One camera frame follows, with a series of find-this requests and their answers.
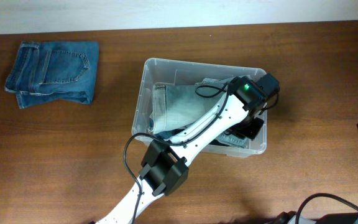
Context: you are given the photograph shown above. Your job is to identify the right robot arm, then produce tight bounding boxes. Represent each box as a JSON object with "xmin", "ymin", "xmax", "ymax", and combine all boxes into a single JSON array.
[{"xmin": 270, "ymin": 124, "xmax": 358, "ymax": 224}]

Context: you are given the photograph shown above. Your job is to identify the clear plastic storage bin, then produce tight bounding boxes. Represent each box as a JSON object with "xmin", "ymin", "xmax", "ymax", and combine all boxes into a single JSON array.
[{"xmin": 131, "ymin": 57, "xmax": 268, "ymax": 159}]

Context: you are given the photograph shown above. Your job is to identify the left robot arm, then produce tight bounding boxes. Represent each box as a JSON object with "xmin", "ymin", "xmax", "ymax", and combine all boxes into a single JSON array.
[{"xmin": 99, "ymin": 73, "xmax": 280, "ymax": 223}]

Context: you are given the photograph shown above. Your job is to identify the teal blue shirt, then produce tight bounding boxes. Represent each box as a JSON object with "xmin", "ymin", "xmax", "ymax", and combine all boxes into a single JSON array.
[{"xmin": 148, "ymin": 118, "xmax": 181, "ymax": 139}]

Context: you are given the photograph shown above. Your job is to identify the light blue jeans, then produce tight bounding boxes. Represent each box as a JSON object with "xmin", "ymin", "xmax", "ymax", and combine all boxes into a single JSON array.
[{"xmin": 149, "ymin": 77, "xmax": 249, "ymax": 148}]

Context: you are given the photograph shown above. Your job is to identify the dark blue folded jeans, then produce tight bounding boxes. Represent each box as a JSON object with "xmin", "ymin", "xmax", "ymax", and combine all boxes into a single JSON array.
[{"xmin": 4, "ymin": 41, "xmax": 99, "ymax": 109}]

